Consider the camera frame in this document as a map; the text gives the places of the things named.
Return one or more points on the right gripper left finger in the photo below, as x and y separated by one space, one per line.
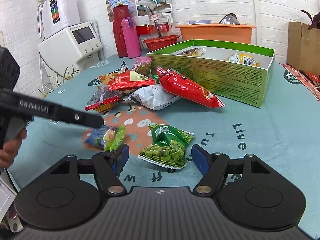
108 167

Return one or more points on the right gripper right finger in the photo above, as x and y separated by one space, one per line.
213 167

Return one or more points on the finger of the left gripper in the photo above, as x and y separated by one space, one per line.
88 120

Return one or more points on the dark prune snack bag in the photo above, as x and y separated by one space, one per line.
104 99

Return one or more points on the blue green snack packet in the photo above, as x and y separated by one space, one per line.
106 138

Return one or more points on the green pea snack packet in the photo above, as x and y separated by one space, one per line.
168 146

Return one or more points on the white snack bag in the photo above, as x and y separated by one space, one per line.
153 97

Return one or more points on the pink clear snack bag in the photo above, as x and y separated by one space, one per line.
142 65

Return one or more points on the long red chip bag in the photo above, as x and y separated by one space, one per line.
178 84

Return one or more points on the red bag with yellow label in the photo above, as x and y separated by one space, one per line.
128 80

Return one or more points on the person's left hand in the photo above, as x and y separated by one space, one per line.
10 149

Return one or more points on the white water dispenser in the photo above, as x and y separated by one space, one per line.
69 52

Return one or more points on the green cardboard snack box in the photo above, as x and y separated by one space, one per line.
240 82

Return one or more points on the red plastic basket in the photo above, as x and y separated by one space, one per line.
158 43

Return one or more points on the pink thermos bottle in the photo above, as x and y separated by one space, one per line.
131 37

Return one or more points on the white water purifier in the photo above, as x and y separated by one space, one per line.
59 14

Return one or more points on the yellow snack bag in box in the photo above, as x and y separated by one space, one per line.
242 58

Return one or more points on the dark red thermos jug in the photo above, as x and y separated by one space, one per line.
120 12

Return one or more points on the clear yellow snack in box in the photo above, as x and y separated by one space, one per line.
193 52

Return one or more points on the clear glass pitcher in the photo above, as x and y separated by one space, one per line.
159 25

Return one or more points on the orange plastic basin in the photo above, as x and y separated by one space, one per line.
221 32

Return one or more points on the blue lid in basin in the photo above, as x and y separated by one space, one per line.
199 22

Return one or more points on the steel bowl in basin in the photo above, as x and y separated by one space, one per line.
230 19

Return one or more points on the brown cardboard box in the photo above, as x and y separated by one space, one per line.
303 48

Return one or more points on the dark red potted plant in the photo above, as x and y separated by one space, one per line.
315 20

